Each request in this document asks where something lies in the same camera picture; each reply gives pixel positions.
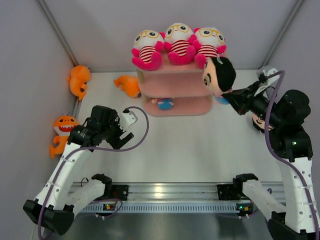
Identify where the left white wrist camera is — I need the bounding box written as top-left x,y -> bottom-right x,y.
119,108 -> 138,132

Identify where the black-haired doll plush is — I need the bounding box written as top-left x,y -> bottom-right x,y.
202,56 -> 236,105

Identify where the blue-hat doll plush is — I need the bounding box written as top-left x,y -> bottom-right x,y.
252,114 -> 265,134

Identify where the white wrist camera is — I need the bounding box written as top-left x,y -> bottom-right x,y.
254,65 -> 280,99
119,108 -> 138,132

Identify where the pink three-tier shelf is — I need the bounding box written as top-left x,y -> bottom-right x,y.
136,53 -> 213,117

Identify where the white slotted cable duct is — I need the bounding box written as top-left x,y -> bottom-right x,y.
81,201 -> 254,214

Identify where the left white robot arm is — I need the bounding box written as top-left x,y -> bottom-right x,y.
23,105 -> 138,236

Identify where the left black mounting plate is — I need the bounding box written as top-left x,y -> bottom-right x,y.
110,184 -> 129,201

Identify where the doll plush on bottom shelf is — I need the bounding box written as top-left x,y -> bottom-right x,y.
151,97 -> 175,111

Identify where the black mounting plate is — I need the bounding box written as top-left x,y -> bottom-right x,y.
110,184 -> 129,201
216,184 -> 239,201

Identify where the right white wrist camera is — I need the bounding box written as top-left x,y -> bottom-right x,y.
254,65 -> 280,99

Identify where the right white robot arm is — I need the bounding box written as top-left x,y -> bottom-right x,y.
224,85 -> 320,240

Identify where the pink panda plush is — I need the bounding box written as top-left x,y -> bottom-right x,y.
131,29 -> 165,71
163,22 -> 196,66
192,27 -> 227,69

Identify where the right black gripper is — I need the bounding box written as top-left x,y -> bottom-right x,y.
222,80 -> 283,127

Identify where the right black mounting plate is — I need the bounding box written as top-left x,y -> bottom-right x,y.
216,184 -> 239,201

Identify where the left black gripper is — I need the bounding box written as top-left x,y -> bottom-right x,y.
100,110 -> 133,151

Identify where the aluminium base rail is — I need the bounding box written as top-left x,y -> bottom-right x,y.
67,181 -> 288,202

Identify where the orange shark plush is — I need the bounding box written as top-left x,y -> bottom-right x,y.
66,65 -> 91,101
49,115 -> 79,159
113,75 -> 141,98

